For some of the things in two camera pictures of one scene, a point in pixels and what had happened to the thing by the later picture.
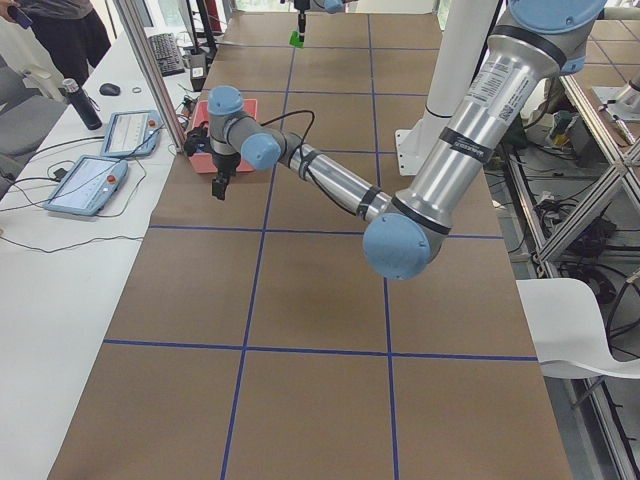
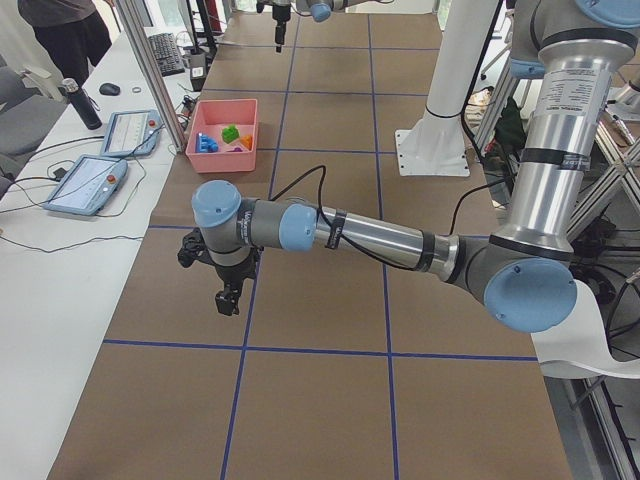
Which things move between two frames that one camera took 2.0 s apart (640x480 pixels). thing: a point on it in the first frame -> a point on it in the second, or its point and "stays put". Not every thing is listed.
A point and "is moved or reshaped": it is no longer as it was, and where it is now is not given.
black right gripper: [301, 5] -> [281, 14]
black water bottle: [81, 104] stays put
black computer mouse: [110, 89] stays put
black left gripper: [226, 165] -> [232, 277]
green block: [294, 40] is moved or reshaped
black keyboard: [167, 53] stays put
